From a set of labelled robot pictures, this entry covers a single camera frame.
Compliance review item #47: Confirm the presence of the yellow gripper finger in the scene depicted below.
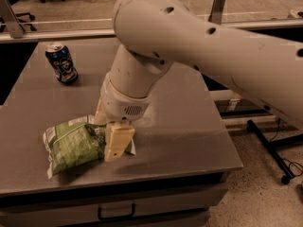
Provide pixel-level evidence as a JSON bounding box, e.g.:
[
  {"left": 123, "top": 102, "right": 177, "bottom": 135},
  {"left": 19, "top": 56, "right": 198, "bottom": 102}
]
[
  {"left": 104, "top": 122, "right": 135, "bottom": 162},
  {"left": 94, "top": 99, "right": 108, "bottom": 125}
]

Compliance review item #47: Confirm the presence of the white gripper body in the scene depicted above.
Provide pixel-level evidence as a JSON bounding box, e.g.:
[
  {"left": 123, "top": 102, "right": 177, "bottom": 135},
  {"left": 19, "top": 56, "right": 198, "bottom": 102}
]
[{"left": 98, "top": 73, "right": 152, "bottom": 121}]

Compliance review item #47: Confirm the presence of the green jalapeno chip bag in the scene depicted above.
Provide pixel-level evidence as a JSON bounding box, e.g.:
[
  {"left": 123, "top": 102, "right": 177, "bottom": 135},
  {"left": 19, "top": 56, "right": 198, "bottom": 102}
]
[{"left": 43, "top": 114, "right": 135, "bottom": 178}]

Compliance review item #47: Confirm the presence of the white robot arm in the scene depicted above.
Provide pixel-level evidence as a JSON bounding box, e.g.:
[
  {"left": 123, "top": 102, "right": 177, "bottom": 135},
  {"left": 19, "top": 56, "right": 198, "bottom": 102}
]
[{"left": 95, "top": 0, "right": 303, "bottom": 161}]

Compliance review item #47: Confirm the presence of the blue soda can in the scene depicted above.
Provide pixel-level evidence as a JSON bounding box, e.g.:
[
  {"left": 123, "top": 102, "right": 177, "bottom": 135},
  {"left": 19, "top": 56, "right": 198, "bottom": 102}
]
[{"left": 45, "top": 43, "right": 78, "bottom": 84}]

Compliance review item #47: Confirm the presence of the black office chair base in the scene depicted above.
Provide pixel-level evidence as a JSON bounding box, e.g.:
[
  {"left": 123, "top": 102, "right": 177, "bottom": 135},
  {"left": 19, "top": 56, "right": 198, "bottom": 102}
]
[{"left": 0, "top": 12, "right": 37, "bottom": 33}]

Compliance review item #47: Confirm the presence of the black rolling stand base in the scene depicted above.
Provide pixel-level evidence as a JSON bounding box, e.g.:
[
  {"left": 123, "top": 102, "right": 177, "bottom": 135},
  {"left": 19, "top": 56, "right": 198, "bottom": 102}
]
[{"left": 247, "top": 120, "right": 303, "bottom": 184}]

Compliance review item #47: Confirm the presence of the black drawer handle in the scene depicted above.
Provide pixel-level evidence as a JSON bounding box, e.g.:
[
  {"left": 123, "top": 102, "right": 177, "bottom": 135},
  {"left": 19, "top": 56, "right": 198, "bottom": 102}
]
[{"left": 98, "top": 203, "right": 135, "bottom": 222}]

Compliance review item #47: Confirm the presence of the grey metal bracket left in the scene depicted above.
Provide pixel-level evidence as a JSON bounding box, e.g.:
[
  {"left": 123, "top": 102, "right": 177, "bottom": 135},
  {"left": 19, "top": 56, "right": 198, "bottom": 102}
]
[{"left": 0, "top": 0, "right": 24, "bottom": 39}]

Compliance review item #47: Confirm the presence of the grey metal bracket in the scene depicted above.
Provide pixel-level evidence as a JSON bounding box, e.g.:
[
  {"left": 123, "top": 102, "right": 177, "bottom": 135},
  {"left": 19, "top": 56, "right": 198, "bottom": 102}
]
[
  {"left": 0, "top": 0, "right": 24, "bottom": 39},
  {"left": 208, "top": 0, "right": 226, "bottom": 25}
]

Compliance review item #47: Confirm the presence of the grey metal bracket right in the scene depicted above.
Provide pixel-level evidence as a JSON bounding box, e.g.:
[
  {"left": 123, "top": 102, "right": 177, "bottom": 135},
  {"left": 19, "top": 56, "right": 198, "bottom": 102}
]
[{"left": 208, "top": 0, "right": 226, "bottom": 25}]

